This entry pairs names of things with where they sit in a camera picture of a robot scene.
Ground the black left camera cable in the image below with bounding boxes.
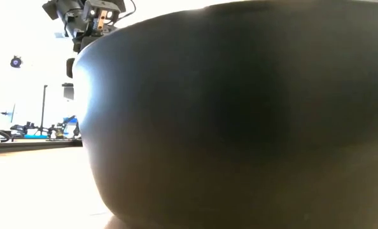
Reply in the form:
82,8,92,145
118,0,137,19

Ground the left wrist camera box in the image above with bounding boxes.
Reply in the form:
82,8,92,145
81,0,127,25

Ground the grey bowl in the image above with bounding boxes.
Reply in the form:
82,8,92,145
72,0,378,229

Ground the blue background box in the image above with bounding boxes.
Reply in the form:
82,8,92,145
63,116,80,138

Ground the black background monitor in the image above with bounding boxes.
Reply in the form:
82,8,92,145
61,82,76,101

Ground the thin black stand pole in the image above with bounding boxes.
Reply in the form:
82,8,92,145
39,84,49,136

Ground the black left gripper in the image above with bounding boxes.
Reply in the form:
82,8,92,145
66,21,120,79

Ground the round black wall device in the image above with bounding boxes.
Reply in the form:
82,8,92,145
10,55,24,69

